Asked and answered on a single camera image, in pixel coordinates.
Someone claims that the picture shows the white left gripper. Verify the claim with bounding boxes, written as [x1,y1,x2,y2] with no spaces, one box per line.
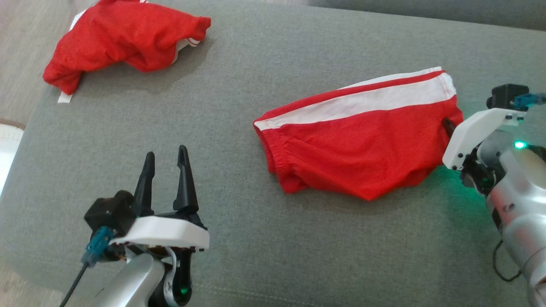
[109,145,210,307]

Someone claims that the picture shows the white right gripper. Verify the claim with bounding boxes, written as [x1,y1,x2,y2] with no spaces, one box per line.
[441,108,526,195]

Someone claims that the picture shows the red shorts with white stripes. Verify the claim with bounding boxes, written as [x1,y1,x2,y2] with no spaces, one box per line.
[253,67,464,201]

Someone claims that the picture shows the red jersey with white sleeves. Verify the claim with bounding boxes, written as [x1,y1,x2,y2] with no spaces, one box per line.
[43,0,212,104]

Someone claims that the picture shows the grey sofa chaise cushion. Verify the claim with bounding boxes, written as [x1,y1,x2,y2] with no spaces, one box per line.
[0,0,546,307]

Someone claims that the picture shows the white rug with brown border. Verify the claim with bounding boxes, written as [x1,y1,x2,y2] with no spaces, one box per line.
[0,119,25,197]

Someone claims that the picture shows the black cable with blue plug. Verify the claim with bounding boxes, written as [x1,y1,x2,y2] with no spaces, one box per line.
[509,93,546,110]
[59,226,116,307]

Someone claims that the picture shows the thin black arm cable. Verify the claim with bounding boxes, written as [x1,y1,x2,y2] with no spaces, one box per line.
[492,240,523,283]

